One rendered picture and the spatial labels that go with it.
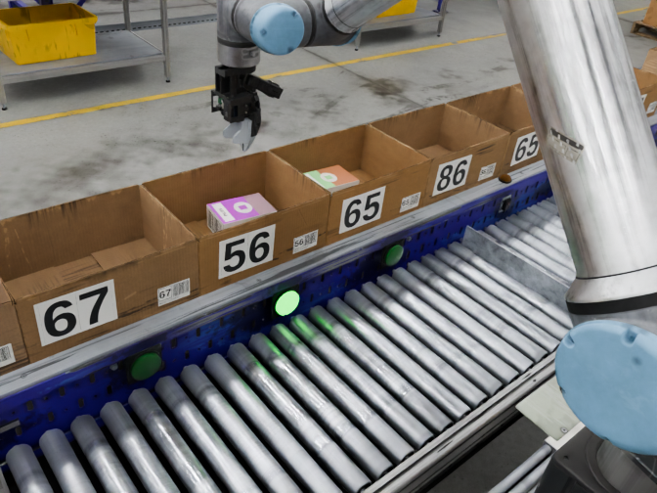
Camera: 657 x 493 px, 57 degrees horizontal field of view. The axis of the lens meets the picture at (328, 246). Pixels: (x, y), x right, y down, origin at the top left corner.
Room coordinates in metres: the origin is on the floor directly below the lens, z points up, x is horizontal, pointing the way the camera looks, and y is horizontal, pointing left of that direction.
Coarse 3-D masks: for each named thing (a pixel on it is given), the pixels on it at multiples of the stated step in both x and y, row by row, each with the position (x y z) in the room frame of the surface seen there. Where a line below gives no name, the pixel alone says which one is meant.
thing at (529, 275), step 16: (464, 240) 1.68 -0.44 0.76; (480, 240) 1.64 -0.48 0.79; (496, 256) 1.59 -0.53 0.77; (512, 256) 1.55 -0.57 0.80; (512, 272) 1.54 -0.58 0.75; (528, 272) 1.50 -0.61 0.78; (544, 272) 1.47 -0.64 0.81; (544, 288) 1.46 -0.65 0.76; (560, 288) 1.42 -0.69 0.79; (560, 304) 1.41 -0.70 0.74
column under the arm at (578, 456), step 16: (592, 432) 0.66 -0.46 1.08; (560, 448) 0.62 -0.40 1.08; (576, 448) 0.62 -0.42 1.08; (592, 448) 0.62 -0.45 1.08; (560, 464) 0.59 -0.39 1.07; (576, 464) 0.59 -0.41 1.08; (592, 464) 0.59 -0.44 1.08; (544, 480) 0.60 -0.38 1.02; (560, 480) 0.58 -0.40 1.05; (576, 480) 0.57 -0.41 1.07; (592, 480) 0.57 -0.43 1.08
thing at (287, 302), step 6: (288, 294) 1.19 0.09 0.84; (294, 294) 1.21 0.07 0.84; (282, 300) 1.18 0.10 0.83; (288, 300) 1.19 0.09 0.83; (294, 300) 1.20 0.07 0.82; (276, 306) 1.18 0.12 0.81; (282, 306) 1.18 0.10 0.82; (288, 306) 1.19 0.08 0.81; (294, 306) 1.21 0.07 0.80; (282, 312) 1.18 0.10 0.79; (288, 312) 1.20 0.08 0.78
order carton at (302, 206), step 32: (224, 160) 1.49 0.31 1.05; (256, 160) 1.55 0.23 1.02; (160, 192) 1.35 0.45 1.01; (192, 192) 1.41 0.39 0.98; (224, 192) 1.48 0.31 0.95; (256, 192) 1.56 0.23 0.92; (288, 192) 1.50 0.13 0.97; (320, 192) 1.40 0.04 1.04; (192, 224) 1.39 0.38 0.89; (256, 224) 1.21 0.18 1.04; (288, 224) 1.28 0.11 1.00; (320, 224) 1.35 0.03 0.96; (288, 256) 1.29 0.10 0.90
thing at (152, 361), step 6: (144, 354) 0.93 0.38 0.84; (150, 354) 0.94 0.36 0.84; (156, 354) 0.95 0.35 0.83; (138, 360) 0.92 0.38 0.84; (144, 360) 0.92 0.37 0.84; (150, 360) 0.93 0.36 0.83; (156, 360) 0.94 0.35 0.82; (132, 366) 0.91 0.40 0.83; (138, 366) 0.91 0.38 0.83; (144, 366) 0.92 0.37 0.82; (150, 366) 0.93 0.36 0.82; (156, 366) 0.94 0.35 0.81; (132, 372) 0.90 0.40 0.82; (138, 372) 0.91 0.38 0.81; (144, 372) 0.92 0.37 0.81; (150, 372) 0.93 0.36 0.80; (138, 378) 0.91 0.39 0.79; (144, 378) 0.92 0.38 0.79
